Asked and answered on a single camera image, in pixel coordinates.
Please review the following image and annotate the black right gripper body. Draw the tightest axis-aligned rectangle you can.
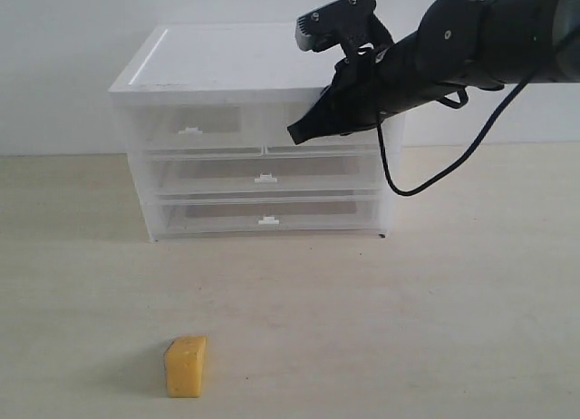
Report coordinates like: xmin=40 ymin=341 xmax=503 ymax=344
xmin=325 ymin=19 xmax=426 ymax=133

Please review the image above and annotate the clear drawer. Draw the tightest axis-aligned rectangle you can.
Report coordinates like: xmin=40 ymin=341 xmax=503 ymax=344
xmin=131 ymin=105 xmax=263 ymax=152
xmin=264 ymin=102 xmax=378 ymax=155
xmin=148 ymin=153 xmax=380 ymax=198
xmin=161 ymin=196 xmax=387 ymax=235

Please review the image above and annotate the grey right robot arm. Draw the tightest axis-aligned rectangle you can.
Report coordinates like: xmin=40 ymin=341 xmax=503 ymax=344
xmin=287 ymin=0 xmax=579 ymax=144

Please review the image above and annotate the white plastic drawer cabinet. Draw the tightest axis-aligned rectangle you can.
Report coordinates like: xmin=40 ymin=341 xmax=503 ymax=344
xmin=110 ymin=24 xmax=404 ymax=241

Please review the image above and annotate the clear bottom drawer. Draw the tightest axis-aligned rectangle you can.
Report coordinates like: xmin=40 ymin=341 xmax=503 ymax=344
xmin=161 ymin=196 xmax=387 ymax=235

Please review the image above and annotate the yellow cheese wedge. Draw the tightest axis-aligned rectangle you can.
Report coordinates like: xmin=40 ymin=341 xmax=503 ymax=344
xmin=163 ymin=336 xmax=208 ymax=398

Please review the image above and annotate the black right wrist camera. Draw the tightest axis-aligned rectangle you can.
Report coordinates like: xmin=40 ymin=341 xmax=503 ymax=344
xmin=295 ymin=0 xmax=376 ymax=53

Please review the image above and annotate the black right camera cable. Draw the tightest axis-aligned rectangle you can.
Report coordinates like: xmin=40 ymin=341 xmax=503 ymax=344
xmin=373 ymin=76 xmax=529 ymax=197

